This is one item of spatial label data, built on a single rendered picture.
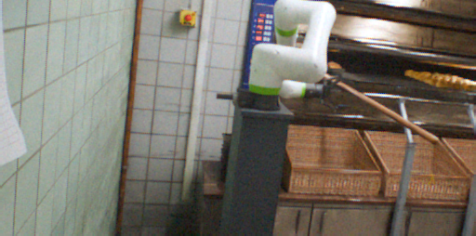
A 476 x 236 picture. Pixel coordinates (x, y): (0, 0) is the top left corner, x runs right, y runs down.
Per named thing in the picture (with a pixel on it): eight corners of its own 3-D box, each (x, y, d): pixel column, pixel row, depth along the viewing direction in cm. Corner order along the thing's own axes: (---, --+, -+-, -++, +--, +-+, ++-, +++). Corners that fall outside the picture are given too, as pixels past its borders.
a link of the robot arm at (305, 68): (326, 65, 168) (338, -2, 210) (283, 59, 169) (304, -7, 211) (323, 92, 176) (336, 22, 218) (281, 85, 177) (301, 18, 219)
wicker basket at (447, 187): (356, 167, 317) (363, 129, 313) (429, 173, 330) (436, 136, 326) (383, 197, 270) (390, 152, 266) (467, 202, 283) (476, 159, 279)
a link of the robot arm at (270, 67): (284, 98, 173) (291, 48, 171) (244, 91, 174) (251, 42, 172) (288, 92, 186) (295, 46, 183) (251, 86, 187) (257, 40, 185)
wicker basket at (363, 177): (271, 163, 301) (277, 123, 297) (350, 167, 316) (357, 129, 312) (286, 193, 255) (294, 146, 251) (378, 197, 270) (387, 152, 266)
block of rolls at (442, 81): (402, 74, 397) (403, 68, 396) (451, 80, 408) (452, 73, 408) (438, 87, 338) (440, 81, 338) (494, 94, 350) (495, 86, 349)
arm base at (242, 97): (218, 107, 168) (219, 91, 168) (213, 98, 182) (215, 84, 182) (284, 111, 177) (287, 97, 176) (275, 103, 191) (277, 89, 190)
